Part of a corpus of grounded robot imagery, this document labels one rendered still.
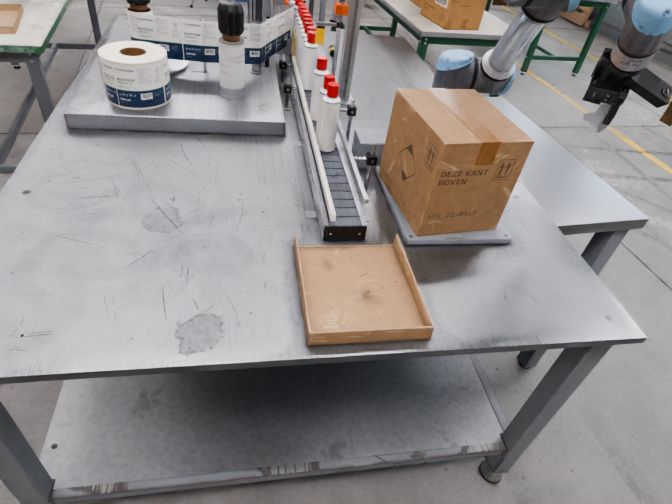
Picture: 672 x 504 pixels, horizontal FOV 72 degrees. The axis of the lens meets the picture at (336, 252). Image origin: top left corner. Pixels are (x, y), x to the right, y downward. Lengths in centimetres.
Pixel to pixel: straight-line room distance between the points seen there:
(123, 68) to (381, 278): 100
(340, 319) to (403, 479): 89
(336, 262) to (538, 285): 51
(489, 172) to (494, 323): 36
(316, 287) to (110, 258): 47
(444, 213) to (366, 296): 31
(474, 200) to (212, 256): 66
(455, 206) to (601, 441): 126
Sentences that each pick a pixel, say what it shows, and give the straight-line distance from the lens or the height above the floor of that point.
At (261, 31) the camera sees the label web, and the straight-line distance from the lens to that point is 191.
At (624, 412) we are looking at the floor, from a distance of 232.
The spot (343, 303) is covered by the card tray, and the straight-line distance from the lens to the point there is 102.
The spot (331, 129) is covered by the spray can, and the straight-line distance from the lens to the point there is 141.
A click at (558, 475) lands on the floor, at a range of 200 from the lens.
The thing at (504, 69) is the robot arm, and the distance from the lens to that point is 174.
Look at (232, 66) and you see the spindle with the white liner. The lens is 169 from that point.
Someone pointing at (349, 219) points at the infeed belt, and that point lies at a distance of 118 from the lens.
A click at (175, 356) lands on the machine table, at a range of 94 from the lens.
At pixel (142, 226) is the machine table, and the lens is 123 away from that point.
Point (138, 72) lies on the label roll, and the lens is 162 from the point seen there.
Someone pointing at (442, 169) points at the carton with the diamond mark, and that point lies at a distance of 112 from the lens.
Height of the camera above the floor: 158
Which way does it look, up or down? 41 degrees down
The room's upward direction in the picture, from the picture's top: 9 degrees clockwise
